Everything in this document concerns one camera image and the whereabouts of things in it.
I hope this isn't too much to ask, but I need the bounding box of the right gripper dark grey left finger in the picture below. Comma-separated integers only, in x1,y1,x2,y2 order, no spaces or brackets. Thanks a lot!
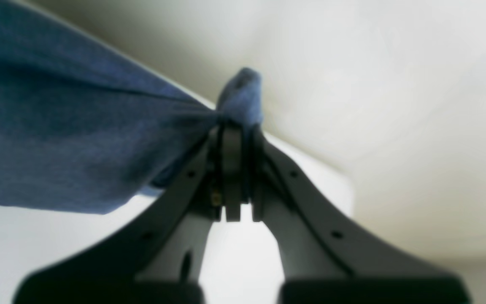
14,122,243,304

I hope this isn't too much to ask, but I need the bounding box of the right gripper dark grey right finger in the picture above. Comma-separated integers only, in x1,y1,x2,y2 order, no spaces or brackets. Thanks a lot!
249,127,471,304

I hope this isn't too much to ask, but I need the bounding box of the dark blue T-shirt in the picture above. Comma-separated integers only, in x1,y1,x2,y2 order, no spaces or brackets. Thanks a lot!
0,0,263,214

